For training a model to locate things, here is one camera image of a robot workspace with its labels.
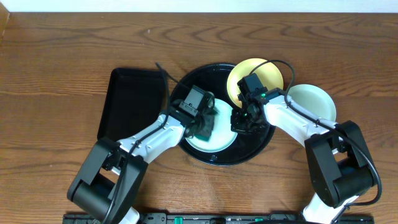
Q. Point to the black rectangular tray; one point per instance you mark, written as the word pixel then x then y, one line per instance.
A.
pixel 133 101

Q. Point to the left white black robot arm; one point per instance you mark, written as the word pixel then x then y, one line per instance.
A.
pixel 109 179

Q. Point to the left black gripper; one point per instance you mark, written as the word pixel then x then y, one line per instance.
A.
pixel 211 118

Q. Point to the light green plate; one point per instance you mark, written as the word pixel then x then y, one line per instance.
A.
pixel 314 99
pixel 221 136

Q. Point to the yellow plate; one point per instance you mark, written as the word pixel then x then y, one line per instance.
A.
pixel 269 75

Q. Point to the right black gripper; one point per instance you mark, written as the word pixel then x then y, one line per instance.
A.
pixel 237 127

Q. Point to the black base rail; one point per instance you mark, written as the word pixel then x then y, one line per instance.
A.
pixel 162 218

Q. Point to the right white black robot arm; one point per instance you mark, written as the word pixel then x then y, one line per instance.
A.
pixel 339 162

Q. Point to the black round tray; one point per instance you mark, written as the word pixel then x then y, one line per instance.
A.
pixel 213 78

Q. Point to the green yellow sponge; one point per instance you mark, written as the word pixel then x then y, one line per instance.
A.
pixel 204 133

